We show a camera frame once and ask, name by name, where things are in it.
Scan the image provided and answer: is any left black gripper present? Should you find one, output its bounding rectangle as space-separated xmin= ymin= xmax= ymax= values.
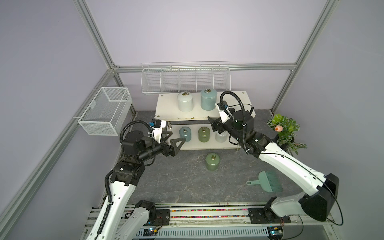
xmin=138 ymin=130 xmax=185 ymax=162

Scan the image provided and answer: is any large light blue tea canister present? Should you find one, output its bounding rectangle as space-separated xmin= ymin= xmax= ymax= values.
xmin=201 ymin=89 xmax=217 ymax=111

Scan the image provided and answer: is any large green tea canister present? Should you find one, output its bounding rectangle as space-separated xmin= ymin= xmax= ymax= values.
xmin=206 ymin=153 xmax=221 ymax=171

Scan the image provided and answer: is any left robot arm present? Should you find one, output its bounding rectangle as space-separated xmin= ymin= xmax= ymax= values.
xmin=87 ymin=119 xmax=186 ymax=240

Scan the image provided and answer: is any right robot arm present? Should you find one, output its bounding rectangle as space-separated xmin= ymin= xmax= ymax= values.
xmin=208 ymin=91 xmax=340 ymax=223

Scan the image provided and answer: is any small green tea canister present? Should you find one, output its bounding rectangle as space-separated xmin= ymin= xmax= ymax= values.
xmin=198 ymin=127 xmax=211 ymax=143

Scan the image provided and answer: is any small white tea canister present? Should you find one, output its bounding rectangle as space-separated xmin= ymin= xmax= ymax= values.
xmin=215 ymin=131 xmax=229 ymax=143

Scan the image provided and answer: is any small blue tea canister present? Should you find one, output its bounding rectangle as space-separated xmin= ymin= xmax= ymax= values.
xmin=179 ymin=127 xmax=192 ymax=142

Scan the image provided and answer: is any white two-tier shelf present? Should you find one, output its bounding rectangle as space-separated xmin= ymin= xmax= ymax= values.
xmin=155 ymin=93 xmax=239 ymax=151

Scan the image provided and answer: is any large white tea canister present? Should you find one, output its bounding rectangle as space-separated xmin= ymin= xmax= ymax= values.
xmin=177 ymin=92 xmax=194 ymax=113

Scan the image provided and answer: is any white mesh basket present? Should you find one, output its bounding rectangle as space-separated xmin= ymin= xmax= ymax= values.
xmin=78 ymin=87 xmax=133 ymax=136

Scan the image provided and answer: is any potted plant with pink flower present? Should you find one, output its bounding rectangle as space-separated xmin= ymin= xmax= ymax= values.
xmin=267 ymin=114 xmax=307 ymax=155

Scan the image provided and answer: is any white wire divided basket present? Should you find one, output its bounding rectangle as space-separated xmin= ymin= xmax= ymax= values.
xmin=141 ymin=62 xmax=232 ymax=95

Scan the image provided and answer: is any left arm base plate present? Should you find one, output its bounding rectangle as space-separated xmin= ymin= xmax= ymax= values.
xmin=145 ymin=209 xmax=171 ymax=226

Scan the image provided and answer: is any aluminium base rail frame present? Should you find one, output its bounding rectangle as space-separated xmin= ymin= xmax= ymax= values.
xmin=79 ymin=202 xmax=340 ymax=240

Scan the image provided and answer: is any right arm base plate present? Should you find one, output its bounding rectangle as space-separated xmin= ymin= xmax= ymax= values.
xmin=248 ymin=208 xmax=291 ymax=225

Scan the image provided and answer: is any white slotted cable duct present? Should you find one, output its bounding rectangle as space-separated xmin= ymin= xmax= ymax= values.
xmin=134 ymin=227 xmax=270 ymax=240

